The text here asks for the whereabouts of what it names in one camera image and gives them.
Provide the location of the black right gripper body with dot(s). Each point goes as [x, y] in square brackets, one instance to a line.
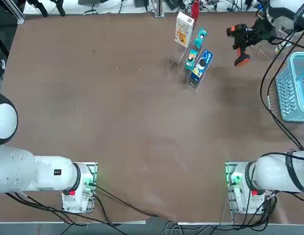
[263, 30]

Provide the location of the orange black barcode scanner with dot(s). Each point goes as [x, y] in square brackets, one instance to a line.
[242, 61]

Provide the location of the red Coca-Cola bottle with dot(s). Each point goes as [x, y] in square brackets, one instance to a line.
[195, 9]

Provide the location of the white cookie box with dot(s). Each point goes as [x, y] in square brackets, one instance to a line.
[183, 29]

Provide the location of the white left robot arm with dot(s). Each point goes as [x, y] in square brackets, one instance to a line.
[19, 171]

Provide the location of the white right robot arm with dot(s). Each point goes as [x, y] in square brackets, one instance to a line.
[271, 173]

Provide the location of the light blue shopping basket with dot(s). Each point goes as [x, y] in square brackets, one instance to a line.
[292, 98]

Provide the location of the clear stepped bottle shelf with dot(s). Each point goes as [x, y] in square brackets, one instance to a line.
[260, 50]

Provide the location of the white bottle green lid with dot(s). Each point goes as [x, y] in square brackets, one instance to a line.
[278, 50]

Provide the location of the teal snack packet red figure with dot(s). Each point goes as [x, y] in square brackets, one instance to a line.
[200, 38]

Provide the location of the blue Oreo cookie pack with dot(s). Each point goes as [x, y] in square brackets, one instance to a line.
[202, 64]

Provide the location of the teal snack packet yellow figure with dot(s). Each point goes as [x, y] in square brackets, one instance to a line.
[192, 59]

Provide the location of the clear stepped snack shelf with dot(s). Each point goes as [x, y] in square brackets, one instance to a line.
[175, 66]

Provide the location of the aluminium table edge post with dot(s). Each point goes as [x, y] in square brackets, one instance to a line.
[159, 9]

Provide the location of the aluminium frame profile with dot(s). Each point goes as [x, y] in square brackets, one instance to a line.
[14, 12]

